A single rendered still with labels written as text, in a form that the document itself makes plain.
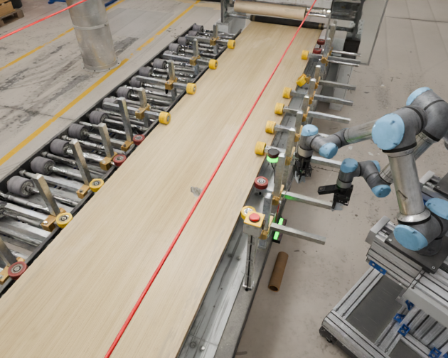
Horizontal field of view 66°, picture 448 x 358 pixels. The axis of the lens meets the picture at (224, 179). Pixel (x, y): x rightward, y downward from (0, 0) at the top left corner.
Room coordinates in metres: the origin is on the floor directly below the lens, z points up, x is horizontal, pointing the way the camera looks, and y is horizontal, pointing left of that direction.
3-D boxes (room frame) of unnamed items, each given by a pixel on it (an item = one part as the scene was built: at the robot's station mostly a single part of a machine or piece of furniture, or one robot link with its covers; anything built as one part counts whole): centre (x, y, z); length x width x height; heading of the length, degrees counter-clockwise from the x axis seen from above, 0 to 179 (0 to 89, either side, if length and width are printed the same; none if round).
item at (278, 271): (1.39, -0.40, 0.04); 0.30 x 0.08 x 0.08; 160
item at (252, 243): (0.89, -0.12, 0.93); 0.05 x 0.05 x 0.45; 70
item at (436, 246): (0.92, -0.87, 1.09); 0.15 x 0.15 x 0.10
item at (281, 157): (1.37, -0.30, 0.93); 0.04 x 0.04 x 0.48; 70
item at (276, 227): (1.14, -0.32, 0.84); 0.44 x 0.03 x 0.04; 70
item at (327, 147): (1.28, -0.48, 1.28); 0.11 x 0.11 x 0.08; 34
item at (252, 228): (0.90, -0.12, 1.18); 0.07 x 0.07 x 0.08; 70
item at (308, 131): (1.36, -0.41, 1.28); 0.09 x 0.08 x 0.11; 34
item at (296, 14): (4.01, -0.70, 1.05); 1.43 x 0.12 x 0.12; 70
